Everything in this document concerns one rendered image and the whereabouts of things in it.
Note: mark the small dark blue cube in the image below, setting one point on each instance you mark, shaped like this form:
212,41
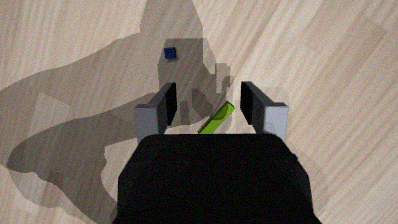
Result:
170,53

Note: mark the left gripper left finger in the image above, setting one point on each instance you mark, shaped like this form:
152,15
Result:
154,117

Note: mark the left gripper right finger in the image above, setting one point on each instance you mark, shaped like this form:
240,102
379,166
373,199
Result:
259,110

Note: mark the olive green rectangular bar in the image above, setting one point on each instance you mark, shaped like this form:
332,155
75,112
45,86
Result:
226,109

